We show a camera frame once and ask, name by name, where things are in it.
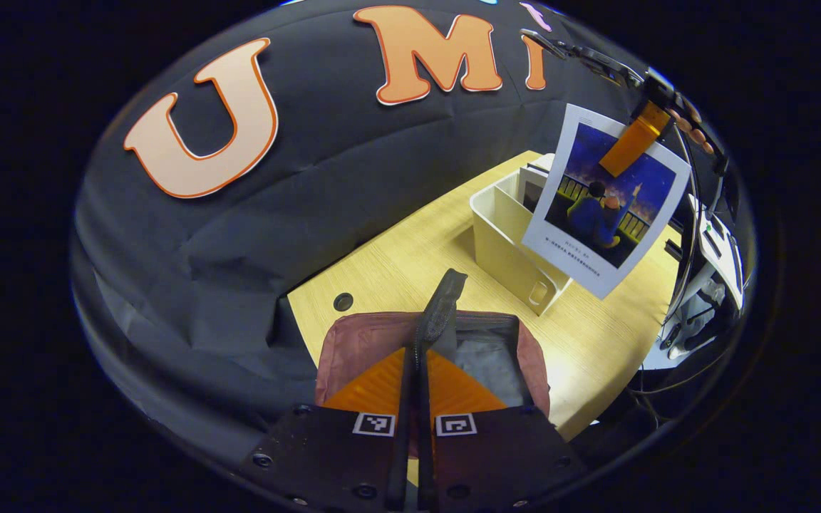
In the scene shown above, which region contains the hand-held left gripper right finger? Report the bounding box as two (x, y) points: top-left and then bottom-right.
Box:
(418, 348), (587, 511)

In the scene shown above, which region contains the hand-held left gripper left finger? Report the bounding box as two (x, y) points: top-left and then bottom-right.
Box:
(243, 347), (415, 511)

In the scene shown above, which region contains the blue spine book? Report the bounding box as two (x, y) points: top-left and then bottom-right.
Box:
(522, 104), (692, 300)

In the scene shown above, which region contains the white spine book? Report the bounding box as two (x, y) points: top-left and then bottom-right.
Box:
(517, 162), (557, 214)

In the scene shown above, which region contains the maroon schoolbag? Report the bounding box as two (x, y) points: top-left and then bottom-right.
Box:
(314, 269), (552, 421)

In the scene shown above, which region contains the white plastic bookshelf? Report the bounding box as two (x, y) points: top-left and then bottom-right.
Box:
(469, 152), (577, 317)

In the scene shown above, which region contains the white electronic device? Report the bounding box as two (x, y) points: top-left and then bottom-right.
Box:
(642, 194), (746, 371)

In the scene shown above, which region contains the black backdrop cloth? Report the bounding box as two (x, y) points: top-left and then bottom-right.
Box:
(71, 0), (668, 464)

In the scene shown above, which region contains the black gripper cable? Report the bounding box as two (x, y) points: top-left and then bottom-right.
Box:
(656, 121), (701, 350)

